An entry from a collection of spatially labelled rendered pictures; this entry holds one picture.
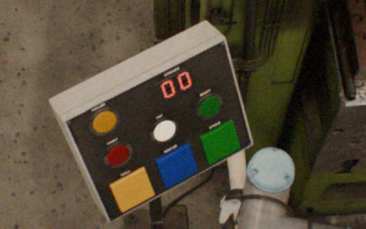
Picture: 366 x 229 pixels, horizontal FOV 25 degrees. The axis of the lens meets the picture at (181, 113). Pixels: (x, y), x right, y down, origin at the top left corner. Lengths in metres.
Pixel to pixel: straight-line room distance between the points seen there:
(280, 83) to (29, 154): 0.98
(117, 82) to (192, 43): 0.16
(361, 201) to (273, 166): 1.25
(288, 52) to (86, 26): 1.11
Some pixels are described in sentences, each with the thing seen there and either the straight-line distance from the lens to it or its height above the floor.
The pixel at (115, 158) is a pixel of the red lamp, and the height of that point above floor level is 1.09.
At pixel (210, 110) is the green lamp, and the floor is 1.09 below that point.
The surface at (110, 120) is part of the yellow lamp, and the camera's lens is 1.50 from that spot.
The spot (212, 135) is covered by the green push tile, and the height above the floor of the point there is 1.04.
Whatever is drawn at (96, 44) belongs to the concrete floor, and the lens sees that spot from 2.89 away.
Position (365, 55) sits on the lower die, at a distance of 1.80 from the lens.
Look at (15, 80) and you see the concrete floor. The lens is 2.87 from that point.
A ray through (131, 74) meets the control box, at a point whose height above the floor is 1.19.
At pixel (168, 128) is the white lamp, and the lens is 1.56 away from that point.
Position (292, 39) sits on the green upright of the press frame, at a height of 0.85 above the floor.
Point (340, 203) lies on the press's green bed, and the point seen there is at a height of 0.14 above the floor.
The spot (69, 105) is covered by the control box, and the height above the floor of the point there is 1.19.
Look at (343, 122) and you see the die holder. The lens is 1.91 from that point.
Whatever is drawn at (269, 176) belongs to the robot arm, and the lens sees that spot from 1.33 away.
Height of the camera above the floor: 2.54
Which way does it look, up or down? 67 degrees down
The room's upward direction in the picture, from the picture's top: 1 degrees clockwise
